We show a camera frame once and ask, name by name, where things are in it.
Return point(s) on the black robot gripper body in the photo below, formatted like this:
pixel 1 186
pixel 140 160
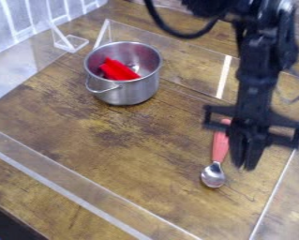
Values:
pixel 252 115

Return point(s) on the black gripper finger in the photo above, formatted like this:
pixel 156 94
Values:
pixel 255 146
pixel 238 146

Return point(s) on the pink handled metal spoon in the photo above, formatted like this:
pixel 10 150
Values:
pixel 212 175

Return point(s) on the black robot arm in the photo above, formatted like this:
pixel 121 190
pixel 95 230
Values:
pixel 263 25

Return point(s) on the clear acrylic barrier back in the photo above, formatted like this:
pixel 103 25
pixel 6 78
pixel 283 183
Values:
pixel 200 69

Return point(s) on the clear acrylic barrier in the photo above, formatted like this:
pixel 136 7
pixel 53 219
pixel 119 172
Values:
pixel 200 69
pixel 121 213

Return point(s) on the small silver metal pot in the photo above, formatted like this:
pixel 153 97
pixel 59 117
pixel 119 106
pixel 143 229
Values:
pixel 141 59

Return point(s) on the red object in pot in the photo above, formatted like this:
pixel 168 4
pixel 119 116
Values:
pixel 116 71

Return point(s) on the clear acrylic barrier front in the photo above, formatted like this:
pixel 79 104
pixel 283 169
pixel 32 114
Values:
pixel 121 213

